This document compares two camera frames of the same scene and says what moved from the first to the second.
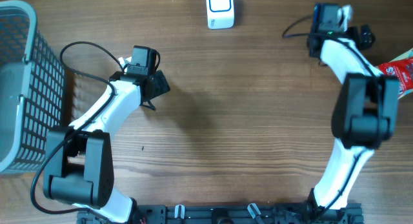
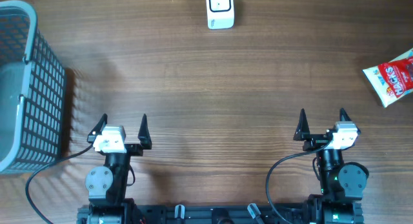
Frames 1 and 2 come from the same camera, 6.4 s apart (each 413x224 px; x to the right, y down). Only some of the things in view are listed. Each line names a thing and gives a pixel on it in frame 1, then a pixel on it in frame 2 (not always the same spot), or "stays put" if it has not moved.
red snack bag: [401, 69] stays put
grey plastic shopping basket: [33, 89] stays put
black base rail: [231, 213] stays put
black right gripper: [366, 41] -> [302, 133]
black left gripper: [160, 84] -> [135, 150]
